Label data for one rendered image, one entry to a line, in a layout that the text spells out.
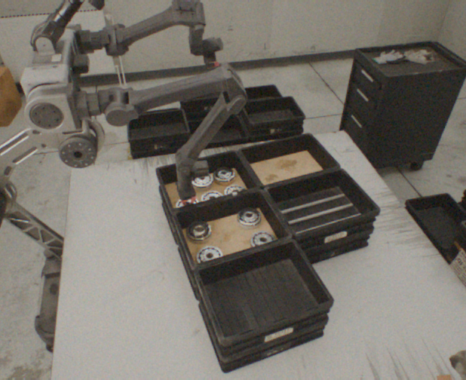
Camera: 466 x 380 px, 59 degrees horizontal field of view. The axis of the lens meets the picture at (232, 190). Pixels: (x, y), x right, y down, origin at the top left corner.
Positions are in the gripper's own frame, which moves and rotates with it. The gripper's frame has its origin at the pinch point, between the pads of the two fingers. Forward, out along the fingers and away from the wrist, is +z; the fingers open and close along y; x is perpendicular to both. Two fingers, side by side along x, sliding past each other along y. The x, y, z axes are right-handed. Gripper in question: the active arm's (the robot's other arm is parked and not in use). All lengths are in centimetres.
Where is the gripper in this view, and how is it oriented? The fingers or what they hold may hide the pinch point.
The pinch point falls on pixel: (187, 203)
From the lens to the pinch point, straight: 177.6
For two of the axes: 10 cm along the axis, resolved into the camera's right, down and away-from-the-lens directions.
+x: -9.4, 2.3, -2.4
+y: -3.3, -6.4, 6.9
